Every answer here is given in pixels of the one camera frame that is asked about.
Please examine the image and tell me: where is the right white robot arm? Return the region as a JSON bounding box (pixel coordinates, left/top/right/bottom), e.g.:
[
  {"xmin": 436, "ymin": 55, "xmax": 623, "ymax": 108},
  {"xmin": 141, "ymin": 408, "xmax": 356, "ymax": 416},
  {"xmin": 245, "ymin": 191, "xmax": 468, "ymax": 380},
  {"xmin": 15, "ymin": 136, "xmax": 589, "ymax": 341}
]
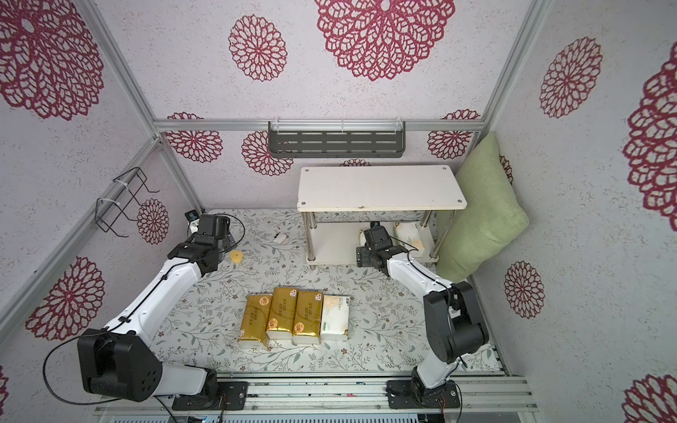
[{"xmin": 356, "ymin": 221, "xmax": 489, "ymax": 403}]

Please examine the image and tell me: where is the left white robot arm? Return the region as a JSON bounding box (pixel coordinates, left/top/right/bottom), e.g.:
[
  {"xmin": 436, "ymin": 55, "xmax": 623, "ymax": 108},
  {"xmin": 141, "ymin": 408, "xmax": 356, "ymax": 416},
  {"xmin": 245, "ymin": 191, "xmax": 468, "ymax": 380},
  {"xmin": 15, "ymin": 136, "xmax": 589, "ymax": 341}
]
[{"xmin": 77, "ymin": 214, "xmax": 237, "ymax": 407}]

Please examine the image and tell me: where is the white two-tier shelf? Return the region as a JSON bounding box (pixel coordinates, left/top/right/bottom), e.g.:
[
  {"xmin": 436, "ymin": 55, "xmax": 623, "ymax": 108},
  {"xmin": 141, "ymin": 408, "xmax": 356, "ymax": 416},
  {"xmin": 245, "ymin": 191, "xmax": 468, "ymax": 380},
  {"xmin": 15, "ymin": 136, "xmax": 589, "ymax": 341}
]
[{"xmin": 297, "ymin": 165, "xmax": 467, "ymax": 265}]

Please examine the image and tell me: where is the white tissue pack beside gold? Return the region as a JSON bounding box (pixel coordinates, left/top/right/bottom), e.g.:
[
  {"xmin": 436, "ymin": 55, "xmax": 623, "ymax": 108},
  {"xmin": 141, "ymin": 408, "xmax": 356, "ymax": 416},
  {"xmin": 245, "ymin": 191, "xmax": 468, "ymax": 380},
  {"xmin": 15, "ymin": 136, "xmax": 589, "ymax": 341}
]
[{"xmin": 320, "ymin": 295, "xmax": 350, "ymax": 342}]

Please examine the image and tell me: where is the gold tissue pack left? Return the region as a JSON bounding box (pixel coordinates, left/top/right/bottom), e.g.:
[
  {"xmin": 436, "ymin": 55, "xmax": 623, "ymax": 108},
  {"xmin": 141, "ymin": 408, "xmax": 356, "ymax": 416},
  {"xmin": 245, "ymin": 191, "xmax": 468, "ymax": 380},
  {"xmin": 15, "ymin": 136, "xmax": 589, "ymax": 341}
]
[{"xmin": 238, "ymin": 294, "xmax": 273, "ymax": 348}]

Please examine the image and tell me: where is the gold tissue pack right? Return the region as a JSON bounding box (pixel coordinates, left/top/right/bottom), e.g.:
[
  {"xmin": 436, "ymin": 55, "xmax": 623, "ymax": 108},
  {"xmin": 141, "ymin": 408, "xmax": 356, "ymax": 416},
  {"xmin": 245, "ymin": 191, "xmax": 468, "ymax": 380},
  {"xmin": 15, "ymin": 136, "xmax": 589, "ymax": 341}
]
[{"xmin": 292, "ymin": 291, "xmax": 324, "ymax": 345}]

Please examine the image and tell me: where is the gold tissue pack middle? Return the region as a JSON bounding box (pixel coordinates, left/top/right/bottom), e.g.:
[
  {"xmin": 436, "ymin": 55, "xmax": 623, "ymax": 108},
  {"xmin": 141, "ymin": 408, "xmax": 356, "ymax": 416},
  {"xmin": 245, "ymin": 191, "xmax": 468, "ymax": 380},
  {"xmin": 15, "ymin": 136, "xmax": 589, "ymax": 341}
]
[{"xmin": 266, "ymin": 287, "xmax": 299, "ymax": 340}]

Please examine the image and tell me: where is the yellow chick plush toy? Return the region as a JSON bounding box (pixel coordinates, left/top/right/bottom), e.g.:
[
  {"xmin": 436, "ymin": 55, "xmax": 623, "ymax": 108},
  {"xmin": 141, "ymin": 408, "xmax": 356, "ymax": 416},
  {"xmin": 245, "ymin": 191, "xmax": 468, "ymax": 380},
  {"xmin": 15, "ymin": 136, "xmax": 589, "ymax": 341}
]
[{"xmin": 229, "ymin": 250, "xmax": 244, "ymax": 264}]

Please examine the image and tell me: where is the green pillow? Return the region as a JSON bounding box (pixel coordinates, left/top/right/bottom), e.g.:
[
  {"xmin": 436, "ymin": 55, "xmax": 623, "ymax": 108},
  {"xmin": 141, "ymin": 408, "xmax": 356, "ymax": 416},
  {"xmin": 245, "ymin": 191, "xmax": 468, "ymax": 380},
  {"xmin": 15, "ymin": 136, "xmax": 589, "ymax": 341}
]
[{"xmin": 437, "ymin": 132, "xmax": 529, "ymax": 283}]

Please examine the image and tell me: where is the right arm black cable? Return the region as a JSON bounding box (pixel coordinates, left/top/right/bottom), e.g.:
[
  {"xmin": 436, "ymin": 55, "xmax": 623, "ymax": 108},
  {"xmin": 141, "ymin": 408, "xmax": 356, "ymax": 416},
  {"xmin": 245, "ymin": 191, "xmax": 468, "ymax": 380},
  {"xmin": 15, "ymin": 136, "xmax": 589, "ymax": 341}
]
[{"xmin": 393, "ymin": 237, "xmax": 461, "ymax": 308}]

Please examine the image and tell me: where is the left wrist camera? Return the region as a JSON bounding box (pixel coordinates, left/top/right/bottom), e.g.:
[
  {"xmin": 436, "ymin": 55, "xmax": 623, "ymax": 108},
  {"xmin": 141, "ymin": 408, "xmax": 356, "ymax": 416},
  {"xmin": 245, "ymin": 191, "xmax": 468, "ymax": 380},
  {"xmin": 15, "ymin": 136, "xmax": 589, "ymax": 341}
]
[{"xmin": 184, "ymin": 210, "xmax": 200, "ymax": 224}]

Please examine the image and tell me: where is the black wire wall rack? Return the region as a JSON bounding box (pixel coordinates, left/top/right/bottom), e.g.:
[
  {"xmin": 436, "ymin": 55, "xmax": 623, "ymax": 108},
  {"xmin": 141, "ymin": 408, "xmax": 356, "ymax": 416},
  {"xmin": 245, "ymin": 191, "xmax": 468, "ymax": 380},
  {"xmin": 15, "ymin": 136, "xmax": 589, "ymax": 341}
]
[{"xmin": 93, "ymin": 167, "xmax": 159, "ymax": 238}]

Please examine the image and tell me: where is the grey wall-mounted rack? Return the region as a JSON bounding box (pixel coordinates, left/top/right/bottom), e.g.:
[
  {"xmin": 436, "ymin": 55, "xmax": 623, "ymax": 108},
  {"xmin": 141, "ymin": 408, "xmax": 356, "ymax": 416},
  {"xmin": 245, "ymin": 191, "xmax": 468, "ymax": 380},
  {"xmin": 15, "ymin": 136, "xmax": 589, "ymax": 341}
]
[{"xmin": 267, "ymin": 122, "xmax": 405, "ymax": 159}]

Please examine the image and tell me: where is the metal base rail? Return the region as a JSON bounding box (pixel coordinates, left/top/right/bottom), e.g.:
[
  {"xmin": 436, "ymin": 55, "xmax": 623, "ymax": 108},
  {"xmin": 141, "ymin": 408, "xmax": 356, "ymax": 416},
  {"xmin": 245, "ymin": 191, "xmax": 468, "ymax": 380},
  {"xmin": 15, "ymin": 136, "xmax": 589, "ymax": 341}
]
[{"xmin": 91, "ymin": 374, "xmax": 544, "ymax": 422}]

